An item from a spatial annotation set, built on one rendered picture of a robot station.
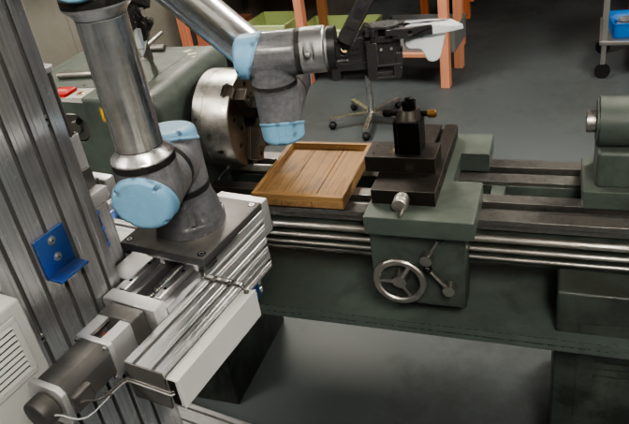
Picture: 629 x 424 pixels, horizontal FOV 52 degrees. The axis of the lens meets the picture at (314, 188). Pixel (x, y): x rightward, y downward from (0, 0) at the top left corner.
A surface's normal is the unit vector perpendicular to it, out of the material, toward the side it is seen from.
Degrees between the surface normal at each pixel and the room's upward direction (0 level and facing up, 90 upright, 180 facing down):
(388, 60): 82
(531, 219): 26
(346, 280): 0
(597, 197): 90
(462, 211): 0
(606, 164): 90
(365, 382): 0
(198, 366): 90
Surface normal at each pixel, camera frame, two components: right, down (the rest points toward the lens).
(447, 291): -0.32, 0.51
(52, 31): 0.88, 0.12
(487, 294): -0.14, -0.86
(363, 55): -0.11, 0.38
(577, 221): -0.26, -0.55
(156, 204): -0.08, 0.61
